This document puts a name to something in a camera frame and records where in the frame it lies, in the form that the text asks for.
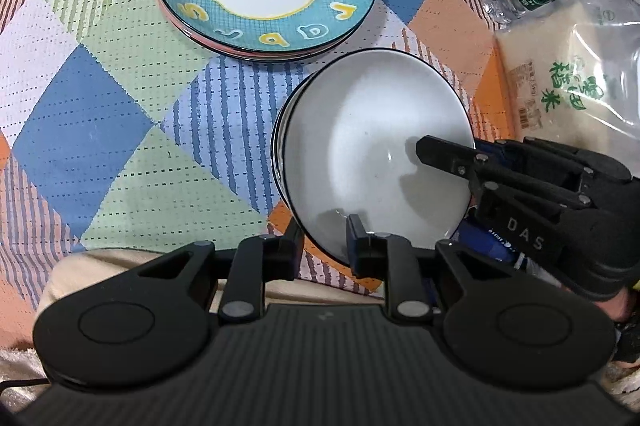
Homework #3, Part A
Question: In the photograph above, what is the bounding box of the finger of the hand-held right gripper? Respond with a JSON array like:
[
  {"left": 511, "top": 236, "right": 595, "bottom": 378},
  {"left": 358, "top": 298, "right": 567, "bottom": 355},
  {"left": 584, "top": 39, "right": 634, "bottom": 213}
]
[
  {"left": 416, "top": 135, "right": 596, "bottom": 208},
  {"left": 477, "top": 137, "right": 633, "bottom": 205}
]

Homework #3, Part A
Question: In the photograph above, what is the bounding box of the black cable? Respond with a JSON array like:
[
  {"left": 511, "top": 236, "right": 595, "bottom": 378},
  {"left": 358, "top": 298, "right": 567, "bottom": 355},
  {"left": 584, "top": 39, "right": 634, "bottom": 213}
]
[{"left": 0, "top": 376, "right": 51, "bottom": 396}]

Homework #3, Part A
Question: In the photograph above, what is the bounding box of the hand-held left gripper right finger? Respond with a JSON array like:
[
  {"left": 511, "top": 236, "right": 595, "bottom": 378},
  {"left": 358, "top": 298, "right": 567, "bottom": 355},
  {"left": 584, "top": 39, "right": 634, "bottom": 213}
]
[{"left": 346, "top": 213, "right": 521, "bottom": 324}]

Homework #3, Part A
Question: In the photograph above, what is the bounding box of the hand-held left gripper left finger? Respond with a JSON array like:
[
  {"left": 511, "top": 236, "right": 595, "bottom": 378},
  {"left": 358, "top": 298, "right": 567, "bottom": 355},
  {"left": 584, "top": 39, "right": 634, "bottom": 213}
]
[{"left": 132, "top": 217, "right": 305, "bottom": 324}]

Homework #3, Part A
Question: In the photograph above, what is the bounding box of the clear rice bag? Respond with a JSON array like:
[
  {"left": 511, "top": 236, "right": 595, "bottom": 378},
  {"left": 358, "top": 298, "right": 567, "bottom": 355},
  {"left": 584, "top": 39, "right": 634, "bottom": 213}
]
[{"left": 492, "top": 0, "right": 640, "bottom": 181}]

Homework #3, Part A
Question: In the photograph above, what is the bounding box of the checkered patchwork tablecloth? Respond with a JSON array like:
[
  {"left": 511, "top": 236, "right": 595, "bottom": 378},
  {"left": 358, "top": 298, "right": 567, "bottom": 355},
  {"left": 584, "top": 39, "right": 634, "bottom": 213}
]
[{"left": 0, "top": 0, "right": 526, "bottom": 307}]

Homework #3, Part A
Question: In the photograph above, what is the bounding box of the blue packet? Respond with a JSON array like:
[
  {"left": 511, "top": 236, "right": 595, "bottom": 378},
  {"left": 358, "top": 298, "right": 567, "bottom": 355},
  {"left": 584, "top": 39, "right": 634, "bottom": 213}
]
[{"left": 450, "top": 206, "right": 532, "bottom": 268}]

